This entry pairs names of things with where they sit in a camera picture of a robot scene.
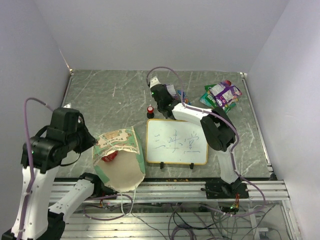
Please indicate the green printed paper bag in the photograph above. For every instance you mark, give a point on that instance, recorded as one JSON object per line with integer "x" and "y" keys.
{"x": 127, "y": 171}

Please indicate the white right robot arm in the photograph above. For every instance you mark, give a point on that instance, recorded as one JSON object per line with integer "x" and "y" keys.
{"x": 220, "y": 133}

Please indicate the yellow-framed small whiteboard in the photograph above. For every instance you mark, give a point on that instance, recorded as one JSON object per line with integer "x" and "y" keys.
{"x": 175, "y": 142}

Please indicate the blue small snack packet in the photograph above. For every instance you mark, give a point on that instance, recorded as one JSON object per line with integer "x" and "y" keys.
{"x": 184, "y": 97}

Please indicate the teal snack packet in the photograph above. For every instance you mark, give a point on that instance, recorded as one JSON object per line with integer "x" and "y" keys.
{"x": 210, "y": 102}

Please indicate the aluminium rail frame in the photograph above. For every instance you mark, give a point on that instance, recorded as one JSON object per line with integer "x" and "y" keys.
{"x": 182, "y": 209}

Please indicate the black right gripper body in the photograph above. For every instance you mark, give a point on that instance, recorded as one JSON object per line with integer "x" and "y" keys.
{"x": 159, "y": 108}

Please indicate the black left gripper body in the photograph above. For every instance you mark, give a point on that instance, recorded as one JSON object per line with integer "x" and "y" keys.
{"x": 81, "y": 139}

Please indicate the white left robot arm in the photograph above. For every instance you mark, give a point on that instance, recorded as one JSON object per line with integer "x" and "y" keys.
{"x": 42, "y": 157}

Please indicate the purple snack packet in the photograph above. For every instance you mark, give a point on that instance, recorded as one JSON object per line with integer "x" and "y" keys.
{"x": 225, "y": 93}
{"x": 171, "y": 90}

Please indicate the green box snack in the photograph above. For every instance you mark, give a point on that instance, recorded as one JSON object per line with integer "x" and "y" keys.
{"x": 221, "y": 95}

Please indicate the red snack packet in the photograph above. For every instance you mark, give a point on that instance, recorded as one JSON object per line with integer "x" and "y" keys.
{"x": 109, "y": 158}

